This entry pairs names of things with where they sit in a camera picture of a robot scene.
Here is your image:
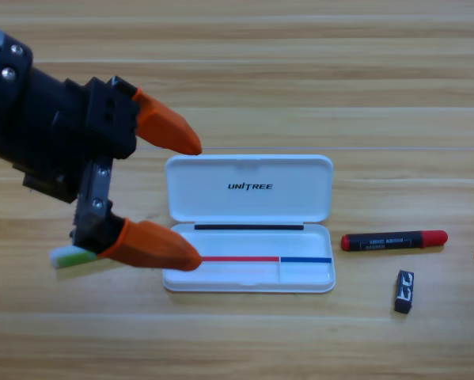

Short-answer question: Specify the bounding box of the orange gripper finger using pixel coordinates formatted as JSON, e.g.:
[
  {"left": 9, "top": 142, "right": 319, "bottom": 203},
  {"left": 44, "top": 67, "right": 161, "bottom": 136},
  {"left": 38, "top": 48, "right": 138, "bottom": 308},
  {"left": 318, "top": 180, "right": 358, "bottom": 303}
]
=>
[{"left": 97, "top": 218, "right": 203, "bottom": 272}]

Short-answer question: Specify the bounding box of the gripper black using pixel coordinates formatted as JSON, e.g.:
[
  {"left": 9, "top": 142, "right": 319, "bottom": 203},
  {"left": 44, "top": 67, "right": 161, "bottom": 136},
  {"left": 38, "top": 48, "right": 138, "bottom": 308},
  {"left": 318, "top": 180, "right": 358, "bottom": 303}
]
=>
[{"left": 0, "top": 66, "right": 203, "bottom": 255}]

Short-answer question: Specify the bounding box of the black eraser white print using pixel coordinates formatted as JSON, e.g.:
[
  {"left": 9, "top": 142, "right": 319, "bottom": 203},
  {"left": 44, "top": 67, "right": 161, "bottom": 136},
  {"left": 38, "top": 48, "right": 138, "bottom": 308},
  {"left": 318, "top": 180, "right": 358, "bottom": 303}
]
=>
[{"left": 393, "top": 269, "right": 415, "bottom": 314}]

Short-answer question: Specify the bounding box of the green and white highlighter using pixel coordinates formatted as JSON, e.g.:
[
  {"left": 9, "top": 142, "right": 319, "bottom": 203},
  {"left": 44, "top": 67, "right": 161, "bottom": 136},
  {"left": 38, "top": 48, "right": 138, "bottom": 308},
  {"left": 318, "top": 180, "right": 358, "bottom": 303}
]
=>
[{"left": 48, "top": 244, "right": 100, "bottom": 270}]

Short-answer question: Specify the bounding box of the red and black marker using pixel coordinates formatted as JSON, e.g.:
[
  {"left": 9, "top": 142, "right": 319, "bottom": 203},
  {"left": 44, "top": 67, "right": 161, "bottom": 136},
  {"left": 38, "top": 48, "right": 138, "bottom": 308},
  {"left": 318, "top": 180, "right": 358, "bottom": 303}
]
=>
[{"left": 340, "top": 230, "right": 449, "bottom": 253}]

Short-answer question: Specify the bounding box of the white Unitree pencil case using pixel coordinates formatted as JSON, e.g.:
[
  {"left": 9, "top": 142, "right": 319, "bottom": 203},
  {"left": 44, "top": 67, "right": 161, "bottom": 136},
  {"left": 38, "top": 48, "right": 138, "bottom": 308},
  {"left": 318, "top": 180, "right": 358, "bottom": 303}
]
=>
[{"left": 161, "top": 154, "right": 336, "bottom": 294}]

